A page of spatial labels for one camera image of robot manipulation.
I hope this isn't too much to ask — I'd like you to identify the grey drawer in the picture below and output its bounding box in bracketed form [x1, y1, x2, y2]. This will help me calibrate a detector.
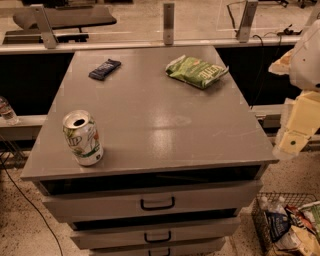
[89, 237, 225, 256]
[71, 217, 240, 250]
[43, 180, 262, 223]

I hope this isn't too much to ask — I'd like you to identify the green jalapeno chip bag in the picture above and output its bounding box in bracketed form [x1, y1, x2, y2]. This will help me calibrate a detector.
[165, 55, 229, 90]

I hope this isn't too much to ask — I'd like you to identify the black floor cable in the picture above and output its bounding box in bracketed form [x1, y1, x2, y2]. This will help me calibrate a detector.
[0, 156, 64, 256]

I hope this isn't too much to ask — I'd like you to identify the dark blue snack bag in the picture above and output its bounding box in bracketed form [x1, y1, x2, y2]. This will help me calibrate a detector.
[266, 212, 291, 242]

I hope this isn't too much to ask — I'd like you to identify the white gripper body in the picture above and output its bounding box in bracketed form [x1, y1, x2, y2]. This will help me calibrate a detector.
[286, 90, 320, 138]

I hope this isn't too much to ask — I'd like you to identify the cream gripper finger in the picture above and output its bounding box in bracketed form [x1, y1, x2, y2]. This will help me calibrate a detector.
[268, 50, 293, 75]
[272, 129, 311, 160]

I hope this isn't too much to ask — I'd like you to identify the clear plastic water bottle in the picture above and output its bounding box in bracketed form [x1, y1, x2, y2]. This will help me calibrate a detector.
[0, 96, 19, 125]

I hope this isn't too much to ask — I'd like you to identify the green white 7up can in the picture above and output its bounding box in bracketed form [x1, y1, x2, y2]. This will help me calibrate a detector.
[63, 110, 103, 166]

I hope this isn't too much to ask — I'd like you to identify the grey drawer cabinet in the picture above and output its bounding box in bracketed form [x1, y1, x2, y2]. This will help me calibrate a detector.
[20, 45, 280, 256]

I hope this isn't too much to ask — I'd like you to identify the wire mesh basket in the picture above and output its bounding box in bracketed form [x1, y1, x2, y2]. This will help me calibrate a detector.
[251, 192, 317, 256]

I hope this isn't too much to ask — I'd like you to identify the top grey drawer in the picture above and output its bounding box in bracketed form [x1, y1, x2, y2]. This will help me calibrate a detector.
[43, 180, 262, 223]

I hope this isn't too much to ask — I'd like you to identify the left metal bracket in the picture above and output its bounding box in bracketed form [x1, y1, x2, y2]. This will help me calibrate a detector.
[30, 4, 58, 49]

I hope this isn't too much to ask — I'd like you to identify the middle metal bracket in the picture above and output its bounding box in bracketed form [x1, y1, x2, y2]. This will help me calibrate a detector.
[163, 3, 175, 45]

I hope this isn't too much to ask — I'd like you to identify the dark blue snack bar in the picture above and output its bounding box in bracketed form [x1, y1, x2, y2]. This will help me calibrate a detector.
[89, 59, 121, 81]

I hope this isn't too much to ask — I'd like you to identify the metal bracket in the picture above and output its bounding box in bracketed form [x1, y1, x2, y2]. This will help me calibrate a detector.
[163, 3, 175, 45]
[30, 4, 58, 49]
[236, 0, 258, 43]

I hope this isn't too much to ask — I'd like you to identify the right metal bracket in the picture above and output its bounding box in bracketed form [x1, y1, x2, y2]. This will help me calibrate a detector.
[236, 0, 258, 43]

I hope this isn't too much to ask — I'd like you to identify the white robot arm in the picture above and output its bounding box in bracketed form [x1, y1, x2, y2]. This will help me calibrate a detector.
[268, 20, 320, 160]

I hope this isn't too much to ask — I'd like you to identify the middle grey drawer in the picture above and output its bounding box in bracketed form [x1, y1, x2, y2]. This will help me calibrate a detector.
[71, 217, 240, 250]

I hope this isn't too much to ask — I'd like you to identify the bottom grey drawer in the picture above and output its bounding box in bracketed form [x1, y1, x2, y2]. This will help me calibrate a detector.
[89, 237, 225, 256]

